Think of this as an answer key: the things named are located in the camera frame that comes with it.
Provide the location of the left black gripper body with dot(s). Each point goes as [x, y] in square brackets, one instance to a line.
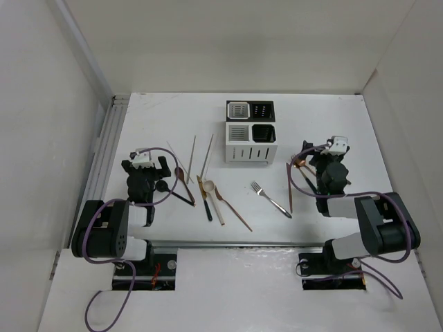
[151, 175]

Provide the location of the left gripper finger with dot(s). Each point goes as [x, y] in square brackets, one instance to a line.
[127, 166]
[163, 171]

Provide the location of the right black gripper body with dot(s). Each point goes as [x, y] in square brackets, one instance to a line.
[323, 160]

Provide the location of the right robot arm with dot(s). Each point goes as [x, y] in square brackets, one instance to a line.
[385, 225]

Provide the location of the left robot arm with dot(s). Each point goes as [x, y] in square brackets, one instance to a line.
[102, 231]

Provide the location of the black spoon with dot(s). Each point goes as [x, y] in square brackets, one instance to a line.
[162, 186]

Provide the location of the copper knife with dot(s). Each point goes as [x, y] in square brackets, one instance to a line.
[289, 188]

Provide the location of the silver metal chopstick left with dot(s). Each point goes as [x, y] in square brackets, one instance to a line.
[191, 160]

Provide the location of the silver metal chopstick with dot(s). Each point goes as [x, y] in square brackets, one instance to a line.
[191, 160]
[206, 157]

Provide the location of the silver metal chopstick right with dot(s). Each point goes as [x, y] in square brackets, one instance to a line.
[206, 157]

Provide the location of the white ceramic soup spoon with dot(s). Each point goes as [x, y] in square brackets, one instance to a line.
[209, 188]

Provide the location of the white plastic chopstick right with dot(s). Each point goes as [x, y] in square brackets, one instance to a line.
[209, 161]

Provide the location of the rose gold fork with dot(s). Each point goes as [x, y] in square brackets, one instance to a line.
[222, 199]

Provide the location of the white front utensil holder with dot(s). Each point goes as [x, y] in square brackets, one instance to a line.
[250, 142]

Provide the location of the silver fork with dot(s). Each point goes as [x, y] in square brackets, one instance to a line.
[260, 192]

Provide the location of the black rear utensil holder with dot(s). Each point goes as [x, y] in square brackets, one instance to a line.
[250, 111]

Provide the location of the gold fork dark handle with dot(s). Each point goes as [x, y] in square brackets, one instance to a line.
[308, 180]

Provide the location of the aluminium frame rail left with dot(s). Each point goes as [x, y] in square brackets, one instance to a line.
[104, 151]

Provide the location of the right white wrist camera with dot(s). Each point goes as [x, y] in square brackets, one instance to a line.
[337, 145]

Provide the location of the gold knife dark handle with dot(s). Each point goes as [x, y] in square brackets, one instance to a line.
[204, 197]

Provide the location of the aluminium front rail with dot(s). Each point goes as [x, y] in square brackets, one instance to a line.
[235, 244]

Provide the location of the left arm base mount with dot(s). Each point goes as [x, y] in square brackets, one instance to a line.
[157, 272]

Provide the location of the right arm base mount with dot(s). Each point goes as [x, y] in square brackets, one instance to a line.
[320, 275]

